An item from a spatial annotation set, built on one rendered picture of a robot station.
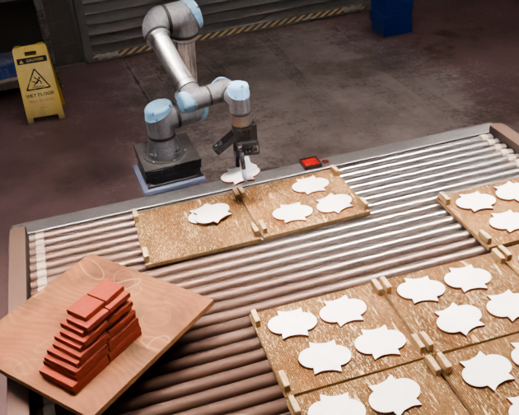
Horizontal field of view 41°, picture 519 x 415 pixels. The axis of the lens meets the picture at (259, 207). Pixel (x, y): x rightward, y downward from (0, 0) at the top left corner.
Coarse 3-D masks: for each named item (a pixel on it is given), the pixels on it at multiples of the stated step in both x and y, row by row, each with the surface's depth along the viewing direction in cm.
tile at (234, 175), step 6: (234, 168) 264; (240, 168) 263; (258, 168) 261; (228, 174) 261; (234, 174) 260; (240, 174) 259; (252, 174) 258; (258, 174) 258; (222, 180) 257; (228, 180) 256; (234, 180) 256; (240, 180) 255; (252, 180) 255
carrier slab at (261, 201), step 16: (304, 176) 279; (320, 176) 278; (336, 176) 277; (256, 192) 271; (272, 192) 270; (288, 192) 269; (320, 192) 268; (336, 192) 267; (352, 192) 266; (256, 208) 261; (272, 208) 260; (352, 208) 256; (256, 224) 252; (272, 224) 251; (288, 224) 251; (304, 224) 250; (320, 224) 250
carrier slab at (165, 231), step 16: (160, 208) 267; (176, 208) 266; (192, 208) 265; (240, 208) 262; (144, 224) 258; (160, 224) 257; (176, 224) 256; (192, 224) 256; (224, 224) 254; (240, 224) 253; (144, 240) 249; (160, 240) 248; (176, 240) 247; (192, 240) 246; (208, 240) 246; (224, 240) 245; (240, 240) 244; (256, 240) 244; (160, 256) 240; (176, 256) 239; (192, 256) 240
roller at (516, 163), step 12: (492, 168) 276; (504, 168) 277; (432, 180) 271; (444, 180) 271; (456, 180) 272; (384, 192) 267; (396, 192) 267; (408, 192) 268; (120, 252) 247; (132, 252) 247; (72, 264) 243; (36, 276) 240; (48, 276) 240
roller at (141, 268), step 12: (444, 192) 264; (396, 204) 259; (408, 204) 259; (420, 204) 260; (372, 216) 256; (324, 228) 252; (264, 240) 247; (144, 264) 239; (168, 264) 240; (36, 288) 233
